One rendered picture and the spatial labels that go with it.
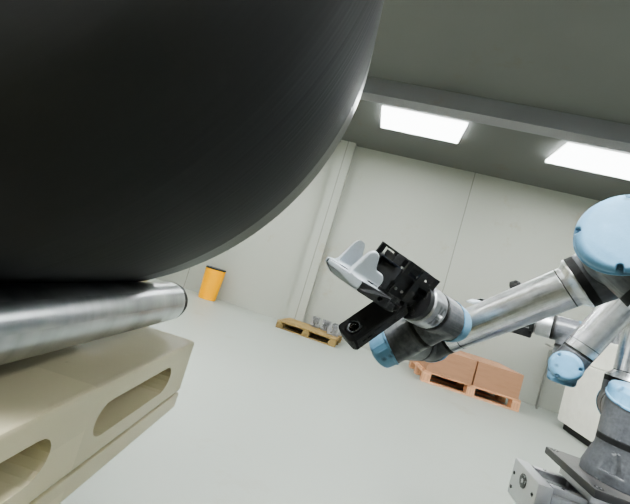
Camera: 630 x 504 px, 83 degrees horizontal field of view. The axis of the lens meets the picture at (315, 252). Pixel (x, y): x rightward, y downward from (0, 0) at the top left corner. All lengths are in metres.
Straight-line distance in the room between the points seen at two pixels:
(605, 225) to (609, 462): 0.68
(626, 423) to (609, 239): 0.63
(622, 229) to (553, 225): 6.81
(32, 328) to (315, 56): 0.21
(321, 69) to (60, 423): 0.25
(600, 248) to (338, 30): 0.49
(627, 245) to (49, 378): 0.63
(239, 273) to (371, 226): 2.72
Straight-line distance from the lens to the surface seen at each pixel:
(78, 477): 0.33
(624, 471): 1.16
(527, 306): 0.77
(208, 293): 6.81
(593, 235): 0.62
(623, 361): 1.31
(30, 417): 0.25
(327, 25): 0.21
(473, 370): 5.73
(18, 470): 0.29
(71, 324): 0.28
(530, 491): 1.13
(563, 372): 1.15
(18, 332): 0.25
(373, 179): 6.99
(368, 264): 0.50
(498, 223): 7.11
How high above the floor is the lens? 0.98
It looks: 4 degrees up
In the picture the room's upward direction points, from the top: 17 degrees clockwise
